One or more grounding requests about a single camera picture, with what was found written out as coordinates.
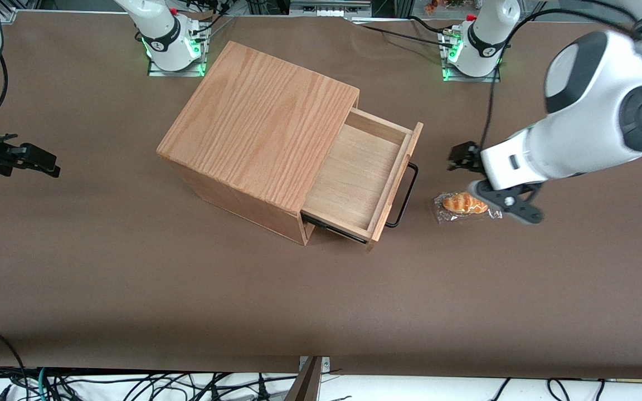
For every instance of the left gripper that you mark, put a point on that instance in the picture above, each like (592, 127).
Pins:
(464, 156)

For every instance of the wooden drawer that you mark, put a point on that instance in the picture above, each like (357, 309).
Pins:
(354, 178)

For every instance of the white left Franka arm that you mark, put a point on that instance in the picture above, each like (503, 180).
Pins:
(599, 106)

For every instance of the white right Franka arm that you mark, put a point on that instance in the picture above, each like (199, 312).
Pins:
(159, 28)

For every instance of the oak wooden drawer cabinet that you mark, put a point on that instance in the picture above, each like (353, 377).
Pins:
(254, 122)

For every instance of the plastic wrapped bread roll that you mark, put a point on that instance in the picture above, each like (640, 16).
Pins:
(460, 203)

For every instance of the black equipment box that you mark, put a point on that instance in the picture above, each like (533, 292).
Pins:
(329, 6)

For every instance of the brown paper table cover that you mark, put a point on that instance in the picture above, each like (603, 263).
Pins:
(321, 306)

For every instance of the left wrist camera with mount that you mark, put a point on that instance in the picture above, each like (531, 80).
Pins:
(513, 203)

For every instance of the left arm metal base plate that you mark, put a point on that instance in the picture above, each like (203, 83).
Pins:
(494, 77)

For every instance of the aluminium frame profile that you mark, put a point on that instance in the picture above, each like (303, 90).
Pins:
(8, 11)

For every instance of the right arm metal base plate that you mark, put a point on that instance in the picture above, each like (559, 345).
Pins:
(156, 72)

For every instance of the metal table edge bracket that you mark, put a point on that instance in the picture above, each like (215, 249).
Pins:
(307, 381)

